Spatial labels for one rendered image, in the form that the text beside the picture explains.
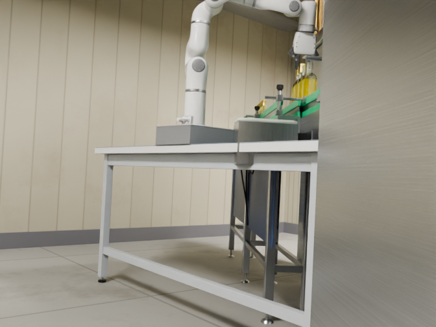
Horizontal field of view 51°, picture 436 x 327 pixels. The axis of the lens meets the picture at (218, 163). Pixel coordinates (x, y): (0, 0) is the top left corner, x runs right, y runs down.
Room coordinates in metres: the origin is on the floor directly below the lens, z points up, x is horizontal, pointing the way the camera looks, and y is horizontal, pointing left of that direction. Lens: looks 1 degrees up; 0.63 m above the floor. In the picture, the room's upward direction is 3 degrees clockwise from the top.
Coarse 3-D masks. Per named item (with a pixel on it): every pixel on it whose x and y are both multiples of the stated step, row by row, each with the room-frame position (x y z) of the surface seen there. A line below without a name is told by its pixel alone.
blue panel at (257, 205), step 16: (240, 176) 3.20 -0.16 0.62; (256, 176) 2.47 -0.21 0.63; (240, 192) 3.15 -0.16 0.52; (256, 192) 2.45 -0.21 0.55; (240, 208) 3.11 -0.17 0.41; (256, 208) 2.42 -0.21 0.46; (272, 208) 1.98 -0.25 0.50; (256, 224) 2.40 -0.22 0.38; (272, 224) 1.97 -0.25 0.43; (272, 240) 1.96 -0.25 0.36
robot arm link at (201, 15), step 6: (198, 6) 2.05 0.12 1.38; (204, 6) 2.04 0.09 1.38; (222, 6) 2.01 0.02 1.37; (198, 12) 2.02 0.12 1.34; (204, 12) 2.03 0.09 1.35; (210, 12) 2.04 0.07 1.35; (216, 12) 2.04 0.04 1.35; (192, 18) 2.02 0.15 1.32; (198, 18) 2.00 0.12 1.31; (204, 18) 2.00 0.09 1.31; (210, 18) 2.05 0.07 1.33
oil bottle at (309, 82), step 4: (304, 76) 1.99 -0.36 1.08; (308, 76) 1.98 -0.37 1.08; (312, 76) 1.98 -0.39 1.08; (304, 80) 1.98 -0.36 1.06; (308, 80) 1.98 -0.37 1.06; (312, 80) 1.98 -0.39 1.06; (316, 80) 1.98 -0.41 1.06; (304, 84) 1.98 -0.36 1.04; (308, 84) 1.98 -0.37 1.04; (312, 84) 1.98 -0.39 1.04; (316, 84) 1.98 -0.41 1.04; (304, 88) 1.98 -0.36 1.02; (308, 88) 1.98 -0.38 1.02; (312, 88) 1.98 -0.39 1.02; (316, 88) 1.98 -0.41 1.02; (304, 92) 1.98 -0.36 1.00; (308, 92) 1.98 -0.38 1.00; (312, 92) 1.98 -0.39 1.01
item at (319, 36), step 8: (312, 0) 2.58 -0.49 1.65; (320, 0) 2.43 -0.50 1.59; (320, 8) 2.42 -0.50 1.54; (320, 16) 2.41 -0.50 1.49; (320, 24) 2.40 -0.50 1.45; (320, 32) 2.32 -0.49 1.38; (320, 40) 2.32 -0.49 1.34; (320, 48) 2.38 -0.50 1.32; (304, 56) 2.63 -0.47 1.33; (320, 64) 2.37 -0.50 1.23; (320, 72) 2.36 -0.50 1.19; (320, 80) 2.36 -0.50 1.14
